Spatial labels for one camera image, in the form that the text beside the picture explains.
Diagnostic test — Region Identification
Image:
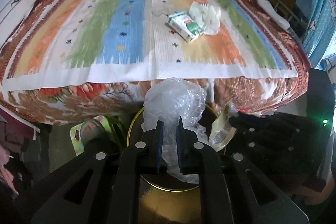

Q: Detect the pale yellow snack wrapper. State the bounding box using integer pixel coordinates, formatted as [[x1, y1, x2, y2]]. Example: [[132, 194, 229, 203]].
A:
[[209, 103, 237, 152]]

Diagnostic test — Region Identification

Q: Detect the clear plastic bag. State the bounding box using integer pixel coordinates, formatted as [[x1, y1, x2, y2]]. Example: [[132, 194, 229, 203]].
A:
[[142, 78, 209, 184]]

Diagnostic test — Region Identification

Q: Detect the green white medicine box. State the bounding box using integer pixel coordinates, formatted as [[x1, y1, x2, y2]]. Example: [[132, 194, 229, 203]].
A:
[[166, 11, 204, 43]]

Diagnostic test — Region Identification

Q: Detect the white plastic wrapper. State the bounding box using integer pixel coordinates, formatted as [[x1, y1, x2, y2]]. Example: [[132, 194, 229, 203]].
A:
[[188, 2, 222, 36]]

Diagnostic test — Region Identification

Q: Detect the round gold-rimmed trash bin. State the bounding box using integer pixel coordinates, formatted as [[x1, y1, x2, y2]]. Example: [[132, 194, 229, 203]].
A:
[[127, 106, 202, 223]]

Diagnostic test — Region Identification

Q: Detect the green patterned slipper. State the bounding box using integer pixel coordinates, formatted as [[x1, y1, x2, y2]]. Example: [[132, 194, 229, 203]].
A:
[[70, 115, 111, 156]]

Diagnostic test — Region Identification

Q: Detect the colourful striped woven blanket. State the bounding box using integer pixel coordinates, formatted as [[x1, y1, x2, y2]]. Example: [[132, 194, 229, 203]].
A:
[[1, 0, 298, 91]]

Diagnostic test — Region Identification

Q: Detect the small clear plastic film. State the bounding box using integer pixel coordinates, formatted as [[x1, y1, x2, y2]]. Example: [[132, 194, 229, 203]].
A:
[[151, 7, 171, 17]]

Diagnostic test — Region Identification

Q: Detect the blue patterned curtain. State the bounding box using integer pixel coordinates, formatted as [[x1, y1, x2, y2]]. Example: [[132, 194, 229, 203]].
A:
[[295, 0, 335, 68]]

